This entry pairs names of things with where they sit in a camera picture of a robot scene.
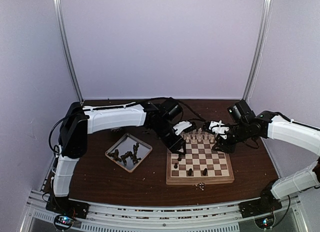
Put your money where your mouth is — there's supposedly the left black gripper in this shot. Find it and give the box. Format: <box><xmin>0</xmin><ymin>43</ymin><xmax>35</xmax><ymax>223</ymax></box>
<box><xmin>151</xmin><ymin>121</ymin><xmax>187</xmax><ymax>156</ymax></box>

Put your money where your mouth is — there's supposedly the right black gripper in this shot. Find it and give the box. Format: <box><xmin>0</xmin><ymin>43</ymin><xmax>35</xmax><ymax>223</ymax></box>
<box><xmin>212</xmin><ymin>122</ymin><xmax>250</xmax><ymax>154</ymax></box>

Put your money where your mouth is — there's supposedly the wooden chess board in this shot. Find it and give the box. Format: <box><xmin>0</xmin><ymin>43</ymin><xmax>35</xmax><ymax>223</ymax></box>
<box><xmin>166</xmin><ymin>129</ymin><xmax>235</xmax><ymax>185</ymax></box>

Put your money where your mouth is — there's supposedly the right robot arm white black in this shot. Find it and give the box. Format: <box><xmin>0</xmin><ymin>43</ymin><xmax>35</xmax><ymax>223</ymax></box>
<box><xmin>204</xmin><ymin>100</ymin><xmax>320</xmax><ymax>213</ymax></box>

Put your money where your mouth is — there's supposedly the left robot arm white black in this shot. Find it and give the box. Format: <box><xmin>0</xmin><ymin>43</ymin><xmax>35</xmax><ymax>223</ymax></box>
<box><xmin>49</xmin><ymin>97</ymin><xmax>192</xmax><ymax>214</ymax></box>

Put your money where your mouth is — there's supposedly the metal tray wooden rim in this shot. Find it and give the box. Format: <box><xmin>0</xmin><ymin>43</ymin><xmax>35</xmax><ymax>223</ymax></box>
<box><xmin>105</xmin><ymin>133</ymin><xmax>153</xmax><ymax>173</ymax></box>

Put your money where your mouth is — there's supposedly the red patterned bowl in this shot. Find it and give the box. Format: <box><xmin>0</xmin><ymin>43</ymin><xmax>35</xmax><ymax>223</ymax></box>
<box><xmin>110</xmin><ymin>127</ymin><xmax>123</xmax><ymax>132</ymax></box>

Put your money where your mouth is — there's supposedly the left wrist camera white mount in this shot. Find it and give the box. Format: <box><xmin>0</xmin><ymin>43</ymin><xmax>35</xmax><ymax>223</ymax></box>
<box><xmin>173</xmin><ymin>121</ymin><xmax>197</xmax><ymax>135</ymax></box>

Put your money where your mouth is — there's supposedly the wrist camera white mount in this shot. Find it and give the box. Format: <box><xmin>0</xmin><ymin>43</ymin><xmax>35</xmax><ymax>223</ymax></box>
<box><xmin>202</xmin><ymin>120</ymin><xmax>230</xmax><ymax>135</ymax></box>
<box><xmin>173</xmin><ymin>121</ymin><xmax>197</xmax><ymax>135</ymax></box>

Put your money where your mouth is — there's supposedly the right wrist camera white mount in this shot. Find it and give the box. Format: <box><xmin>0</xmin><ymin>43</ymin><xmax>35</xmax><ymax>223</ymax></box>
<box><xmin>202</xmin><ymin>120</ymin><xmax>230</xmax><ymax>135</ymax></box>

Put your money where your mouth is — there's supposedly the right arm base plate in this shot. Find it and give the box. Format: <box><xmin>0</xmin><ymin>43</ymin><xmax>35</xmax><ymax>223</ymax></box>
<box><xmin>239</xmin><ymin>199</ymin><xmax>282</xmax><ymax>218</ymax></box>

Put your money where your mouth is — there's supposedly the aluminium front rail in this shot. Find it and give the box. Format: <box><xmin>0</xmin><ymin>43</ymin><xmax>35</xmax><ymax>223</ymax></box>
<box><xmin>24</xmin><ymin>188</ymin><xmax>303</xmax><ymax>232</ymax></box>

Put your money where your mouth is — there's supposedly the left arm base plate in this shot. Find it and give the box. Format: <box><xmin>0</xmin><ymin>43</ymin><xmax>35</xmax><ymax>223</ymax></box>
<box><xmin>45</xmin><ymin>199</ymin><xmax>89</xmax><ymax>219</ymax></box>

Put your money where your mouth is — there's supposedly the right aluminium frame post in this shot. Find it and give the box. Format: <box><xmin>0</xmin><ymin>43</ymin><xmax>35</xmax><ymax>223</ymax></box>
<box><xmin>242</xmin><ymin>0</ymin><xmax>273</xmax><ymax>103</ymax></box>

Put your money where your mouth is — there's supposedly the aluminium frame post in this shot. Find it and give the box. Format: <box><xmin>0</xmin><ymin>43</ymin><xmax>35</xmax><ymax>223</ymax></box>
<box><xmin>53</xmin><ymin>0</ymin><xmax>85</xmax><ymax>104</ymax></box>
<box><xmin>242</xmin><ymin>0</ymin><xmax>273</xmax><ymax>103</ymax></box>

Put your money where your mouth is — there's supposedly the left aluminium frame post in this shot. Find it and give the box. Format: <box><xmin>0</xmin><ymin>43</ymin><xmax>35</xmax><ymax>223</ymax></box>
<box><xmin>53</xmin><ymin>0</ymin><xmax>85</xmax><ymax>104</ymax></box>

